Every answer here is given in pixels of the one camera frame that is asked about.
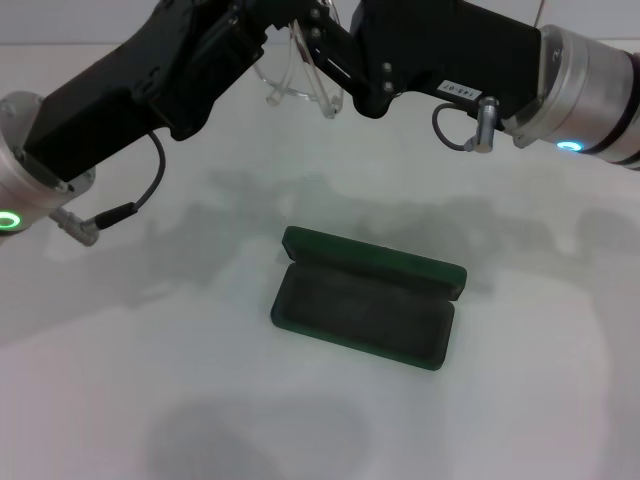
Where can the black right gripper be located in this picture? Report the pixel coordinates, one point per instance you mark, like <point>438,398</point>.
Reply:
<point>440,45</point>

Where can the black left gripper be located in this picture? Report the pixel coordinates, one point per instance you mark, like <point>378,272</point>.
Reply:
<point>125,95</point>

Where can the clear white glasses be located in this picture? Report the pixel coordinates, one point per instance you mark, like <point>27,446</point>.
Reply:
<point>290,92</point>

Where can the green glasses case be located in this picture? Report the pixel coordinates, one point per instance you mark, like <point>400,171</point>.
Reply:
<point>365,315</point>

